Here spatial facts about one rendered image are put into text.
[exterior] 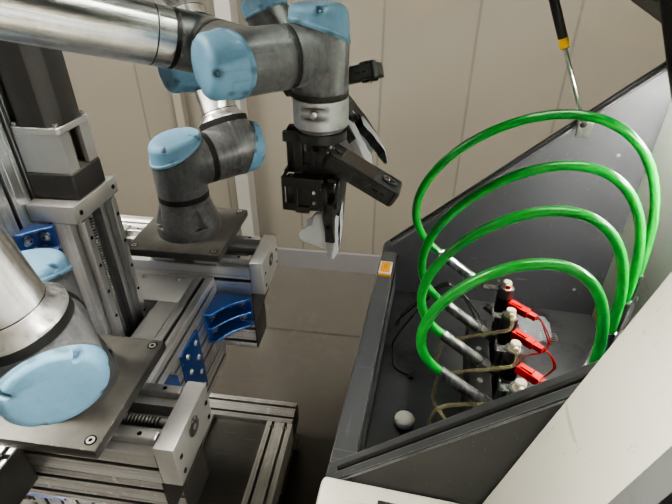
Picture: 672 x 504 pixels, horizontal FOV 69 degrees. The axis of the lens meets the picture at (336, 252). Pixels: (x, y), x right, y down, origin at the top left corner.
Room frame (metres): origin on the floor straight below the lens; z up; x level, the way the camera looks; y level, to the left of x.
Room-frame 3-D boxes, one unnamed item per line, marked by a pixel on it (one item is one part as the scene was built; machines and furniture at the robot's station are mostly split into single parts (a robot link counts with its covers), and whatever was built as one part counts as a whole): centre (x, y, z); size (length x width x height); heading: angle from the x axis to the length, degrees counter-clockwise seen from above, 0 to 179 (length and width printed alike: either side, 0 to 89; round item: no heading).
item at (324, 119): (0.65, 0.02, 1.43); 0.08 x 0.08 x 0.05
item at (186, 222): (1.03, 0.36, 1.09); 0.15 x 0.15 x 0.10
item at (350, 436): (0.76, -0.08, 0.87); 0.62 x 0.04 x 0.16; 168
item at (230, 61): (0.61, 0.11, 1.51); 0.11 x 0.11 x 0.08; 34
